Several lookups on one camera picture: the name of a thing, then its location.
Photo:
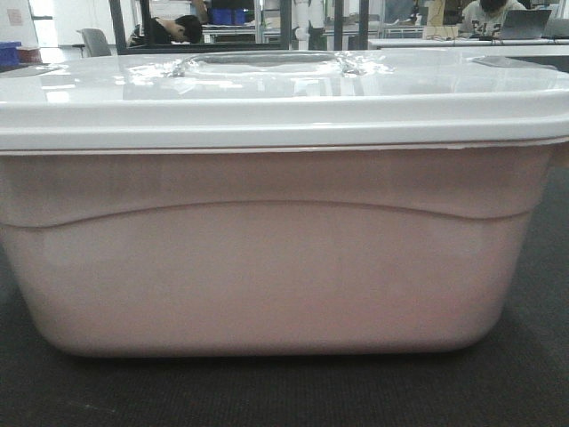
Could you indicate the pink storage bin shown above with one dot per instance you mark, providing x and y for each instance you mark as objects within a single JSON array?
[{"x": 202, "y": 254}]

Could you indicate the white bin lid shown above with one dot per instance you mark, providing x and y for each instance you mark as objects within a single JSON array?
[{"x": 282, "y": 101}]

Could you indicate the blue bins on far shelf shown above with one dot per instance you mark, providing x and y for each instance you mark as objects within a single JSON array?
[{"x": 227, "y": 17}]

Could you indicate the person in black leaning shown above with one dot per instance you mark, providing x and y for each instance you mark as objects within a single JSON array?
[{"x": 186, "y": 28}]

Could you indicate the grey office chair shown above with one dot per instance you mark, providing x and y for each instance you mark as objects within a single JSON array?
[{"x": 95, "y": 43}]

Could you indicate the person in grey sweatshirt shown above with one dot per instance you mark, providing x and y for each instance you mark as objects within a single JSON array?
[{"x": 485, "y": 17}]

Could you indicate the grey laptop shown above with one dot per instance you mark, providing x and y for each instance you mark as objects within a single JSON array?
[{"x": 524, "y": 24}]

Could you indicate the red box far left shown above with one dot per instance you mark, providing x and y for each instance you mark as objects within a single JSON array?
[{"x": 29, "y": 54}]

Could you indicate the white long table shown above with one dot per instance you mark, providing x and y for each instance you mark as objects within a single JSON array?
[{"x": 379, "y": 43}]

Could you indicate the small blue crate far left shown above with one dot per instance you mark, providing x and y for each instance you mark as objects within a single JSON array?
[{"x": 9, "y": 56}]

